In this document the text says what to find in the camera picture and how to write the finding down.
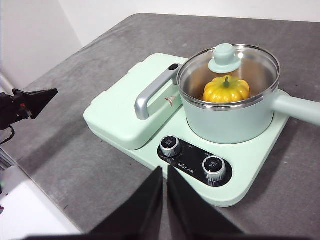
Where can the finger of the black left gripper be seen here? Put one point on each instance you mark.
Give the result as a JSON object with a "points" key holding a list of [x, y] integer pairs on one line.
{"points": [[40, 100]]}

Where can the black control panel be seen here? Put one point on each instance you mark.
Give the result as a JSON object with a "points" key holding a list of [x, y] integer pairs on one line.
{"points": [[190, 160]]}

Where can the yellow toy pumpkin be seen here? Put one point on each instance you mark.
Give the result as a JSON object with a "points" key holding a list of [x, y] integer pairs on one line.
{"points": [[225, 92]]}

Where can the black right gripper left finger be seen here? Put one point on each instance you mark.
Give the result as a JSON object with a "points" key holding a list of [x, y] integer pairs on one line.
{"points": [[140, 212]]}

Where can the mint green griddle cover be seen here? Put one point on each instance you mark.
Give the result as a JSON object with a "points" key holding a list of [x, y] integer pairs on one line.
{"points": [[117, 112]]}

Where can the grey aluminium frame profile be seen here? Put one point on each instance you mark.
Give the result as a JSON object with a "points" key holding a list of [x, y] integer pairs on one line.
{"points": [[6, 160]]}

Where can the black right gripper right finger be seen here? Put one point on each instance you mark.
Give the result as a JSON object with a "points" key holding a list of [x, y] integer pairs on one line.
{"points": [[192, 212]]}

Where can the mint green cooker base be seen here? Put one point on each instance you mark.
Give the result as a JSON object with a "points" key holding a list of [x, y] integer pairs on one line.
{"points": [[240, 175]]}

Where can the silver control knob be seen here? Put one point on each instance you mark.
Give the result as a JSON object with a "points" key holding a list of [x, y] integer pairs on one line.
{"points": [[170, 146], [214, 168]]}

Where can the glass lid with green knob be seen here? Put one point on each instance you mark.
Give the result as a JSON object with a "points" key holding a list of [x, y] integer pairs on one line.
{"points": [[225, 57]]}

